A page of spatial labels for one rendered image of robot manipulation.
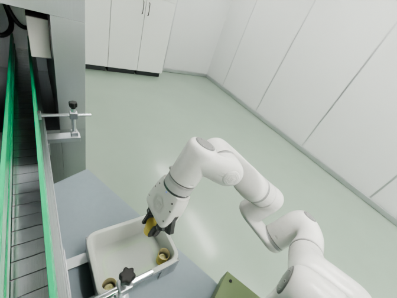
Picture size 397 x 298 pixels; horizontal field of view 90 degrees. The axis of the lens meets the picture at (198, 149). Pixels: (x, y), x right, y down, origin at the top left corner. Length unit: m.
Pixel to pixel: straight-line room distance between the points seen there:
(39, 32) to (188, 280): 1.07
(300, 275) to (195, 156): 0.29
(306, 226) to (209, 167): 0.38
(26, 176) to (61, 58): 0.49
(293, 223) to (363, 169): 3.05
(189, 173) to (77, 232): 0.47
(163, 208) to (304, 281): 0.31
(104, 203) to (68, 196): 0.12
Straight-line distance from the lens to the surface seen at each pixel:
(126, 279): 0.45
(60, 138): 0.95
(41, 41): 1.12
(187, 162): 0.43
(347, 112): 3.69
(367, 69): 3.69
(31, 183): 0.76
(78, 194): 0.88
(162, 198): 0.52
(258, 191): 0.58
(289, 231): 0.71
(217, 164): 0.44
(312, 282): 0.45
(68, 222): 0.82
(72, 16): 1.00
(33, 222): 0.68
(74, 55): 1.03
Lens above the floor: 1.43
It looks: 34 degrees down
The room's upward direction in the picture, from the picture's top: 22 degrees clockwise
